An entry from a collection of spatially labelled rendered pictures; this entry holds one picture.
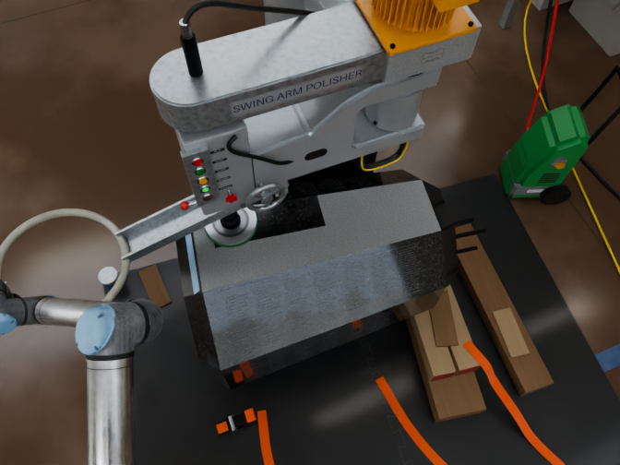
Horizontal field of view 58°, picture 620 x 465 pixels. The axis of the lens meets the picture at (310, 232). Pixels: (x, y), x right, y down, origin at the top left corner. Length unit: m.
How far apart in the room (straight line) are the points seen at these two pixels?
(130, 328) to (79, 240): 2.05
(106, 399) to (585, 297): 2.67
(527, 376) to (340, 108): 1.81
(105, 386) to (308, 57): 1.02
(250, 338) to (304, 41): 1.20
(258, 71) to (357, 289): 1.07
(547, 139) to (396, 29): 1.74
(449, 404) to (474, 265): 0.78
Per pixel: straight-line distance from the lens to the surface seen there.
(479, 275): 3.21
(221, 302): 2.26
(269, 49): 1.69
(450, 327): 2.92
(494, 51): 4.38
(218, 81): 1.62
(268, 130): 1.88
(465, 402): 2.95
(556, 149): 3.28
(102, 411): 1.52
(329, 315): 2.35
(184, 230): 2.16
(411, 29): 1.73
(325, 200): 2.39
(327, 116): 1.84
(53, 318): 1.93
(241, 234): 2.29
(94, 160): 3.78
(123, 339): 1.49
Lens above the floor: 2.91
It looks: 62 degrees down
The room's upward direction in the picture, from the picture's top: 1 degrees clockwise
